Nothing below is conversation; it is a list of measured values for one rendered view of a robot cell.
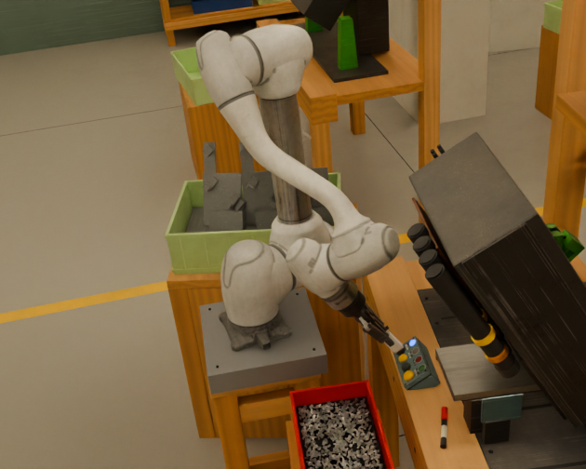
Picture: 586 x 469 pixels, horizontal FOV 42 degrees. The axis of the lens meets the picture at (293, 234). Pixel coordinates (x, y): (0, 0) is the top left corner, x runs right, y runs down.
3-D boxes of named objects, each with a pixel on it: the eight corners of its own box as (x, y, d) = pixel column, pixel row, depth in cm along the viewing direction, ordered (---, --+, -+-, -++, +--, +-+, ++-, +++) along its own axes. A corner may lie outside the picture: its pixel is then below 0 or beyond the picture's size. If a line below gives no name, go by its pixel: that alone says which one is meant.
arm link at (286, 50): (263, 282, 236) (317, 253, 247) (298, 301, 224) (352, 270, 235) (220, 32, 199) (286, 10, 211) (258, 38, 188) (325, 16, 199)
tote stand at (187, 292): (199, 438, 317) (165, 280, 276) (219, 355, 361) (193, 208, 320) (365, 438, 310) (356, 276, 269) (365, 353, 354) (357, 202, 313)
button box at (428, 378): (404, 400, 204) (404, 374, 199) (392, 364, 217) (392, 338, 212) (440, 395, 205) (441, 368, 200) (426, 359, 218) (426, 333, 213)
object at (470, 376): (453, 406, 169) (454, 395, 167) (434, 357, 183) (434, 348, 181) (627, 381, 170) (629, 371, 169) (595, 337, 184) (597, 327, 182)
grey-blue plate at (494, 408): (481, 445, 185) (483, 401, 177) (478, 438, 186) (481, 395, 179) (520, 439, 185) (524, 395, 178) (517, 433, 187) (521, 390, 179)
